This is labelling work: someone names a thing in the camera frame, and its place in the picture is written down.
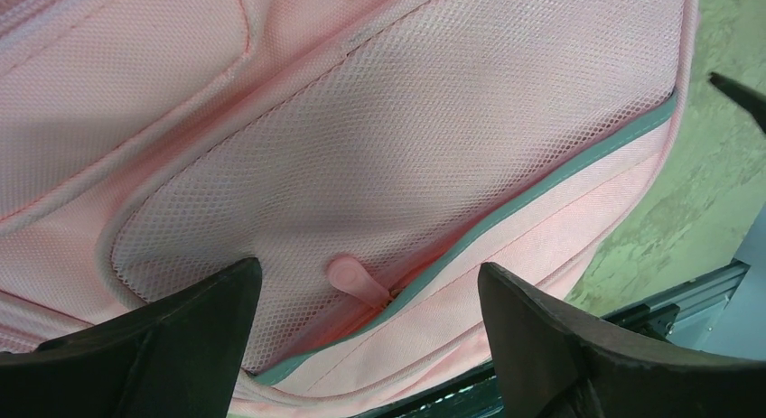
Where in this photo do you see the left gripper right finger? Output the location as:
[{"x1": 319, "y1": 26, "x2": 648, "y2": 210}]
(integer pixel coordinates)
[{"x1": 477, "y1": 262, "x2": 766, "y2": 418}]

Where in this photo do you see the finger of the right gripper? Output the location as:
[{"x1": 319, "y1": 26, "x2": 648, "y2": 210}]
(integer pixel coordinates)
[{"x1": 708, "y1": 72, "x2": 765, "y2": 134}]

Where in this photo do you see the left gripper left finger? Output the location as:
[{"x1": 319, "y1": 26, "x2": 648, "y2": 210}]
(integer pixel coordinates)
[{"x1": 1, "y1": 258, "x2": 262, "y2": 417}]

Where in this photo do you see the pink backpack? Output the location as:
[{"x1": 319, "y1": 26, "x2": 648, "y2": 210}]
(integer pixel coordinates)
[{"x1": 1, "y1": 0, "x2": 699, "y2": 417}]

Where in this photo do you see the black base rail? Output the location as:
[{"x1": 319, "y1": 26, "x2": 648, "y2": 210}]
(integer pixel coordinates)
[{"x1": 359, "y1": 259, "x2": 751, "y2": 418}]

